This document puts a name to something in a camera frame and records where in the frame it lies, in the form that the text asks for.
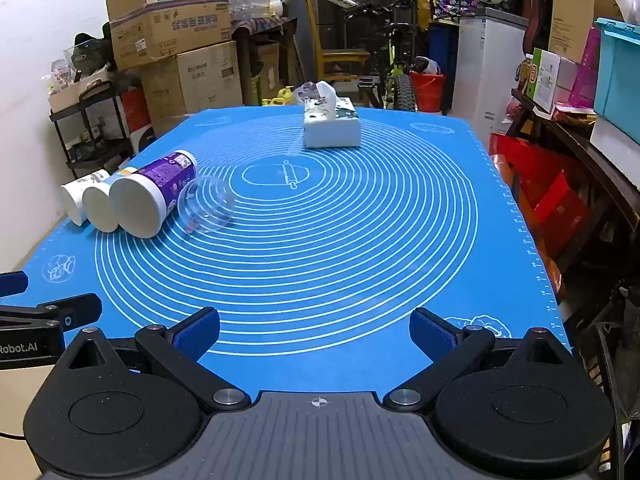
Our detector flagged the small cardboard box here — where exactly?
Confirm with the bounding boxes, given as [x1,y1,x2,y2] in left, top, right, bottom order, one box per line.
[47,62,114,114]

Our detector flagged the red and white box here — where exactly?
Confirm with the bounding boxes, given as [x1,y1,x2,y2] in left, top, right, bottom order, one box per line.
[121,87,154,154]

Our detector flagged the clear plastic lid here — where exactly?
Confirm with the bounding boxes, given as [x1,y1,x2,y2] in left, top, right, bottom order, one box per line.
[177,174,236,235]

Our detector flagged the large plain cardboard box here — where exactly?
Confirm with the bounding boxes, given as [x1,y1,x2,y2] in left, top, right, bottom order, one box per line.
[139,40,245,134]

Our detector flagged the blue silicone baking mat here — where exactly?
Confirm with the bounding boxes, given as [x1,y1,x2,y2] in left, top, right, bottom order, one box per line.
[20,106,574,397]

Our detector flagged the table with patterned cloth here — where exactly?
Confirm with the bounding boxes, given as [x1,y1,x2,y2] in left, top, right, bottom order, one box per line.
[230,14,299,107]

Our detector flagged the wooden chair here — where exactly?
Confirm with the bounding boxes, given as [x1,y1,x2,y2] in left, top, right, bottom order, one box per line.
[303,0,372,84]

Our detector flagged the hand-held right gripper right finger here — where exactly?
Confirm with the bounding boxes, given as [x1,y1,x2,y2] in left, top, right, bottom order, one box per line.
[383,307,577,412]

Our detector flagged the small white paper cup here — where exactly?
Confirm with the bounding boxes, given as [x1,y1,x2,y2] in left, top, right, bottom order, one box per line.
[81,167,139,234]
[60,169,111,227]

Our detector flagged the white chest freezer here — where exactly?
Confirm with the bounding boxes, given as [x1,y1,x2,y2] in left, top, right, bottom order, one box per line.
[451,7,530,137]

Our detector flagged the dark wooden side table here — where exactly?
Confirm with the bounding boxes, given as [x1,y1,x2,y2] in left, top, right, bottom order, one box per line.
[509,88,640,313]

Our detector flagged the pink box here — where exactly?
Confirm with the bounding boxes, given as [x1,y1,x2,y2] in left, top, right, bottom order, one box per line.
[571,27,602,109]

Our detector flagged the dark green bag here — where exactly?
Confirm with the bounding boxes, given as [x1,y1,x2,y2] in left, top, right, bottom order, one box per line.
[73,32,114,69]

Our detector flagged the clear plastic bags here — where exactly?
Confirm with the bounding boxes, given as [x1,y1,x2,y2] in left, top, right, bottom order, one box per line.
[229,0,287,22]

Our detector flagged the black shelf cart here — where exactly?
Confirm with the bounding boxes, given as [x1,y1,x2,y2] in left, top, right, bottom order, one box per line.
[48,76,142,182]

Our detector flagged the teal storage bin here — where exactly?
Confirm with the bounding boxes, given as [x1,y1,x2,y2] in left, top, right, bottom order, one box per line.
[592,17,640,134]

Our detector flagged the yellow plastic jug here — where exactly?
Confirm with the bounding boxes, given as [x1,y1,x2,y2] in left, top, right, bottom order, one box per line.
[262,86,297,107]

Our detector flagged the red bucket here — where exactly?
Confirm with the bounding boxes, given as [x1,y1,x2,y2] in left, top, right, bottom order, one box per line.
[410,71,447,114]

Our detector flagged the red gift boxes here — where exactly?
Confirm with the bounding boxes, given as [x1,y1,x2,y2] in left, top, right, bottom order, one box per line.
[488,132,592,262]

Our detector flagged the tall cardboard box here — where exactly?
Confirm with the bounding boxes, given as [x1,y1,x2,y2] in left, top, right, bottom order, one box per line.
[548,0,622,64]

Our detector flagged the white tissue box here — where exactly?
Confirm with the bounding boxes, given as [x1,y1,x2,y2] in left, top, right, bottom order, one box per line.
[302,81,363,149]

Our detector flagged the green and white box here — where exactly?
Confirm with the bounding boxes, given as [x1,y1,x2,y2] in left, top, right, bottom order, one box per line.
[529,48,579,114]

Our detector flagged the black bicycle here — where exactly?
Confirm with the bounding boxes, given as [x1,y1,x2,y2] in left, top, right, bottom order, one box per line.
[320,0,452,112]

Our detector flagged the purple paper cup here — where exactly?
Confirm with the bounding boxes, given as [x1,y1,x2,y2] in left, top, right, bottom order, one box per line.
[109,149,200,239]

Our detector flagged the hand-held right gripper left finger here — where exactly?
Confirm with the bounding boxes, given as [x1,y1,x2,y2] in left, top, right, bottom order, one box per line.
[62,306,252,414]

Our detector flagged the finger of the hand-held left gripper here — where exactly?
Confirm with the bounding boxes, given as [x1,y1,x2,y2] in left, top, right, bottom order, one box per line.
[0,293,104,332]
[0,270,30,299]

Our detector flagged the open printed cardboard box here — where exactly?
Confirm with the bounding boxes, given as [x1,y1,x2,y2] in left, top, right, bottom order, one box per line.
[104,0,234,71]

